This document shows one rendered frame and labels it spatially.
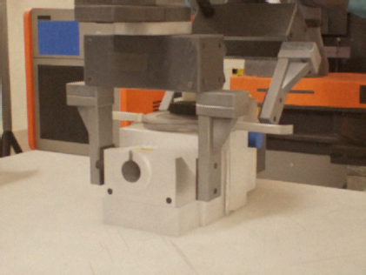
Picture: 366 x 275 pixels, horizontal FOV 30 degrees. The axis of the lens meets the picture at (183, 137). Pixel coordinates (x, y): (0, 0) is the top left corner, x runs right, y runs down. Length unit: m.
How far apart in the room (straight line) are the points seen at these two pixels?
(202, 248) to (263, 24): 0.30
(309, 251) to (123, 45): 0.25
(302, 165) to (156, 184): 1.57
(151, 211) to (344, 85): 0.57
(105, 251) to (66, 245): 0.04
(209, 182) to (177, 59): 0.12
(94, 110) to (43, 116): 1.35
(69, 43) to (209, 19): 1.14
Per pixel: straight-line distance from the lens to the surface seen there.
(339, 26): 2.19
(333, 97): 1.14
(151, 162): 0.63
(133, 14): 0.57
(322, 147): 2.17
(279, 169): 2.22
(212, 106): 0.60
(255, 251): 0.60
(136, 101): 1.86
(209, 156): 0.62
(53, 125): 2.00
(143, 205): 0.65
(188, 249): 0.60
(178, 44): 0.60
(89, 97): 0.68
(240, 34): 0.79
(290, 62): 0.77
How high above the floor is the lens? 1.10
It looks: 10 degrees down
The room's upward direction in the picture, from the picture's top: straight up
